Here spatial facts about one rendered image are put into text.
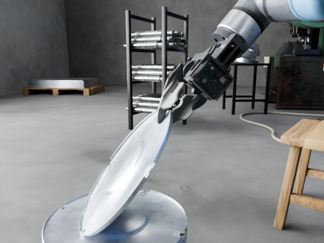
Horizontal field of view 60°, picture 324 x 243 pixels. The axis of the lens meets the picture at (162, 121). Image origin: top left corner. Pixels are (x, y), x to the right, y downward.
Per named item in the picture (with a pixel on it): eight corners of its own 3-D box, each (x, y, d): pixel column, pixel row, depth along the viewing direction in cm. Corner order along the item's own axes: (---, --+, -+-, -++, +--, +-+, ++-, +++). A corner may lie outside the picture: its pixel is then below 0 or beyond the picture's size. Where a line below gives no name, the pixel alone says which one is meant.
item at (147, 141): (98, 261, 39) (93, 258, 39) (74, 218, 65) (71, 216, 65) (195, 99, 48) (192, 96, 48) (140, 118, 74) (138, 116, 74)
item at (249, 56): (231, 114, 302) (236, 38, 286) (220, 108, 346) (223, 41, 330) (267, 114, 305) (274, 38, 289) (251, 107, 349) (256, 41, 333)
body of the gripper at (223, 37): (185, 77, 48) (229, 23, 48) (171, 75, 57) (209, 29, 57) (215, 105, 51) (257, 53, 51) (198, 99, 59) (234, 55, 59)
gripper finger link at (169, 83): (158, 90, 54) (187, 55, 54) (156, 89, 55) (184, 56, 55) (175, 106, 55) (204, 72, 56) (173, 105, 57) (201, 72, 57)
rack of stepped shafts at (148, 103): (170, 135, 219) (170, 5, 199) (122, 128, 240) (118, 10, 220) (191, 124, 256) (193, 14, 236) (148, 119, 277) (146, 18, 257)
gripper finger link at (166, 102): (152, 118, 50) (185, 79, 50) (145, 113, 56) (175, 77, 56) (164, 129, 51) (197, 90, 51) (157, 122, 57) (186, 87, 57)
